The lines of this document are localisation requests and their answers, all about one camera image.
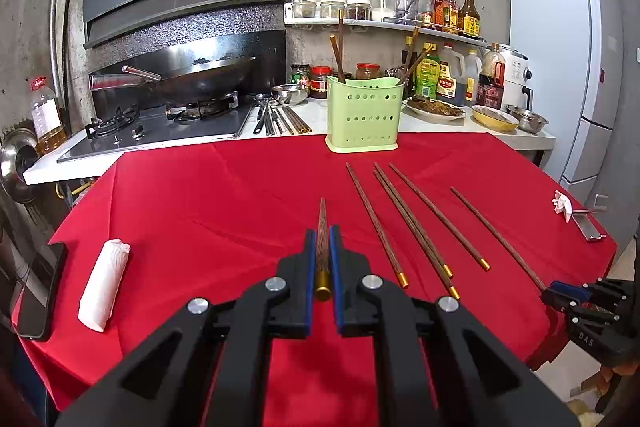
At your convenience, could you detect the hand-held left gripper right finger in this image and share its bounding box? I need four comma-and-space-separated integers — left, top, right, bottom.
331, 226, 581, 427

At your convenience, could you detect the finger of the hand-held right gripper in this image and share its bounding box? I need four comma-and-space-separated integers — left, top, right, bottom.
549, 278, 632, 308
541, 289, 628, 337

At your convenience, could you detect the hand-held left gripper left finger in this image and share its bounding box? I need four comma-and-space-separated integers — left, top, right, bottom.
55, 229, 317, 427

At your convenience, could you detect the green perforated utensil holder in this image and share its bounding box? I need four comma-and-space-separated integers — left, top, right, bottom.
325, 76, 404, 154

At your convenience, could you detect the person's right hand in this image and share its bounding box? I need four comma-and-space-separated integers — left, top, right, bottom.
595, 363, 626, 413

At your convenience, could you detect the crumpled white tissue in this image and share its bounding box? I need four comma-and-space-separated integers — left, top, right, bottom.
552, 190, 574, 223

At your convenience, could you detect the red tablecloth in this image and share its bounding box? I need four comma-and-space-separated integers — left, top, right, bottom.
12, 132, 618, 427

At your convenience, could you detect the bundle of metal chopsticks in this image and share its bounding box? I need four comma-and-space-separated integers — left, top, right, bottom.
264, 99, 314, 138

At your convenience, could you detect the steel ladle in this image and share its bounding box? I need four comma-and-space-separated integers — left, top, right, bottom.
253, 93, 274, 134

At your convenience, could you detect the small steel bowl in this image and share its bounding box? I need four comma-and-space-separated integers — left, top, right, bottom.
271, 84, 309, 106

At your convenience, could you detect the wide steel bowl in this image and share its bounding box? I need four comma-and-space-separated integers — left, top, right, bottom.
504, 104, 550, 134

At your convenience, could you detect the red lid chili jar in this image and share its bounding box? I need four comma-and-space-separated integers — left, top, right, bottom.
309, 66, 334, 100

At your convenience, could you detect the plate of cooked food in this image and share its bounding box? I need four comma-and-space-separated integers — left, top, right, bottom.
402, 95, 466, 122

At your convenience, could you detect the green label jar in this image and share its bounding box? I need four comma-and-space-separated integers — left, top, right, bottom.
290, 63, 312, 88

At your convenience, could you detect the gas stove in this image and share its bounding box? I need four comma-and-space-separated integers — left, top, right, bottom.
56, 98, 257, 164

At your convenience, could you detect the yellow dish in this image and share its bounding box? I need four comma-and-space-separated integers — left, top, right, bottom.
471, 104, 520, 133

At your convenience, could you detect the white rolled towel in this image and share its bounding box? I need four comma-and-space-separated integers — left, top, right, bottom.
78, 238, 131, 333

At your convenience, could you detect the dark soy sauce bottle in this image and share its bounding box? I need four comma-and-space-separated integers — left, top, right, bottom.
403, 38, 419, 86

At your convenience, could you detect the green plastic bottle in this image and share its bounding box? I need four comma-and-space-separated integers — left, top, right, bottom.
415, 43, 441, 100

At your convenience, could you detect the large dark vinegar jug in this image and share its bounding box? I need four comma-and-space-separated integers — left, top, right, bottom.
437, 43, 467, 106

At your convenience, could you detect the steel wok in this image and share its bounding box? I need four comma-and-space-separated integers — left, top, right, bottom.
89, 56, 257, 106

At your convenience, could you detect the white kitchen appliance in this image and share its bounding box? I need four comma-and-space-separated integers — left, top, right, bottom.
497, 44, 534, 113

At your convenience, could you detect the pale plastic jug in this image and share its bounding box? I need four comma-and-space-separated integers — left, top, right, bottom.
463, 49, 484, 106

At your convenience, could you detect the white refrigerator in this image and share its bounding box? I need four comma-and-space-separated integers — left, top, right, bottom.
505, 0, 627, 188

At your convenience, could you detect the glass jar white powder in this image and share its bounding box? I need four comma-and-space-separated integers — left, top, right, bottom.
369, 0, 399, 22

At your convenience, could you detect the black smartphone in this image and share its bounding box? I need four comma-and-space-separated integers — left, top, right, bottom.
14, 241, 69, 341

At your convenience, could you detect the clear utensil cup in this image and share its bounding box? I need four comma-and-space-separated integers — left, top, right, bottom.
397, 0, 426, 21

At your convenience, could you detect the dark sauce bottle yellow label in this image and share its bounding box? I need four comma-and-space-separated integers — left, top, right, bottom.
457, 0, 482, 39

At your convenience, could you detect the cooking oil bottle red cap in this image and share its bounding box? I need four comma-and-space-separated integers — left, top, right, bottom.
29, 77, 69, 156

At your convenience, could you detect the steel pot lid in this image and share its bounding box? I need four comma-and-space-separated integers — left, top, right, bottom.
0, 127, 42, 206

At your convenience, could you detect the metal bracket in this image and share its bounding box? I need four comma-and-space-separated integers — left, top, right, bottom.
570, 194, 609, 242

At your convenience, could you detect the red handle sauce bottle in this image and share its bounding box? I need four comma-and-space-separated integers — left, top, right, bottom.
475, 42, 506, 110

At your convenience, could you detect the white wall shelf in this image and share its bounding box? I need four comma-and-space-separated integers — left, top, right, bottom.
283, 3, 489, 48

